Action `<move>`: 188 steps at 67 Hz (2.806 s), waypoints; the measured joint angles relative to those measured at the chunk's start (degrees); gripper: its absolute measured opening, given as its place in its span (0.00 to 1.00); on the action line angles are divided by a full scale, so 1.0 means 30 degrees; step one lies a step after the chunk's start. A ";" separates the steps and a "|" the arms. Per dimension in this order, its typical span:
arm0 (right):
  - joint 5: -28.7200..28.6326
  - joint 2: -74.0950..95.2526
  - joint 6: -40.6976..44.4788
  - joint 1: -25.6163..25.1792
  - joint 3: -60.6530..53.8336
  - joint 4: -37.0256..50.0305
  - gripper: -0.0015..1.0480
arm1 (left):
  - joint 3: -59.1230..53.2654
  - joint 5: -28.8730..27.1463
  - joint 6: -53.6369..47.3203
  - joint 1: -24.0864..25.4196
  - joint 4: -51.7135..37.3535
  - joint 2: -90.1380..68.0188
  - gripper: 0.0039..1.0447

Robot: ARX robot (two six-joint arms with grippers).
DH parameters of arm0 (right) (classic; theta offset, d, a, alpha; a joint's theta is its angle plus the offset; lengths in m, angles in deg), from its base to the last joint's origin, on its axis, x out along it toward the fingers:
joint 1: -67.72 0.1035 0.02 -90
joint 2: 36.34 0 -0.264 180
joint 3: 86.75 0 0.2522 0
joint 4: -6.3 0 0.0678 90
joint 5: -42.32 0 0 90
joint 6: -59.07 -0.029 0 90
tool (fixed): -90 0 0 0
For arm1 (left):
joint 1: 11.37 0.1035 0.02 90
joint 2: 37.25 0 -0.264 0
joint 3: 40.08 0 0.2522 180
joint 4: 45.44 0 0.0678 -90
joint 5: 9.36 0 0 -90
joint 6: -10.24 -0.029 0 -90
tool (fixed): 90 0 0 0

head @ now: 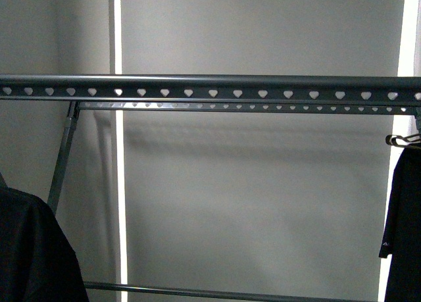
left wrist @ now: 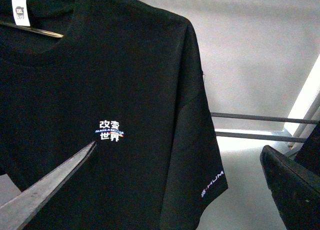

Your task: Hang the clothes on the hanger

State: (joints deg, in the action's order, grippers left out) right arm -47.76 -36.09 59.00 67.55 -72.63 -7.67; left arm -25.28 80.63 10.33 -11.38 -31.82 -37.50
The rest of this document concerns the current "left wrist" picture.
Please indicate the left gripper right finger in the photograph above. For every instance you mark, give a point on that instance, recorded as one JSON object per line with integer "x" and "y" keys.
{"x": 294, "y": 189}

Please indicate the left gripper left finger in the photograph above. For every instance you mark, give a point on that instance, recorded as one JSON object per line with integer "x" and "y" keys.
{"x": 18, "y": 212}

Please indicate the black printed t-shirt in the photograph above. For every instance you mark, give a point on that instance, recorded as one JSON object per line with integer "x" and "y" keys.
{"x": 127, "y": 76}

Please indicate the metal clothes hanger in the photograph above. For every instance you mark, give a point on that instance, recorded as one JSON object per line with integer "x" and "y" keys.
{"x": 33, "y": 30}

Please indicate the grey metal clothes rack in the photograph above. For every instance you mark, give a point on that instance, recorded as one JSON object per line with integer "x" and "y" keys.
{"x": 291, "y": 131}

